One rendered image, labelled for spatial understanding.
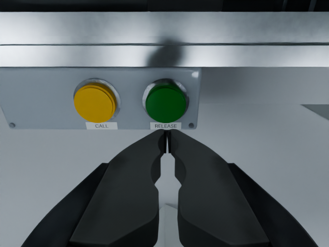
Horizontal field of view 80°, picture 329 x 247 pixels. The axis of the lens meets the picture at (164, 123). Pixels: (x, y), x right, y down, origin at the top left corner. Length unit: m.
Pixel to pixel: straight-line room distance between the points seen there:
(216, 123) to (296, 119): 0.13
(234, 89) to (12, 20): 0.27
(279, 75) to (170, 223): 0.32
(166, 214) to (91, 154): 0.19
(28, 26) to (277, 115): 0.34
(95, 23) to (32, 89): 0.09
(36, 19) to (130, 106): 0.11
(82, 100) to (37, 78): 0.05
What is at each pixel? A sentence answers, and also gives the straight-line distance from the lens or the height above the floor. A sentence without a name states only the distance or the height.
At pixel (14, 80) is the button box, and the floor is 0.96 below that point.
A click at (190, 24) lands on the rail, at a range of 0.19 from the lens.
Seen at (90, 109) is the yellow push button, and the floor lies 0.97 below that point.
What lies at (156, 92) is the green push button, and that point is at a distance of 0.19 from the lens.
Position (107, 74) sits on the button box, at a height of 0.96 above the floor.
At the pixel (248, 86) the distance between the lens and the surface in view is 0.33.
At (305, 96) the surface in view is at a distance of 0.38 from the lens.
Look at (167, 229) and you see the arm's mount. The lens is 0.42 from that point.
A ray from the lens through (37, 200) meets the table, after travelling 0.52.
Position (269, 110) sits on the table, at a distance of 0.36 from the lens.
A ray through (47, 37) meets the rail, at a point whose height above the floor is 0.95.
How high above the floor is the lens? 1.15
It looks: 62 degrees down
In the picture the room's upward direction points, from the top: 179 degrees counter-clockwise
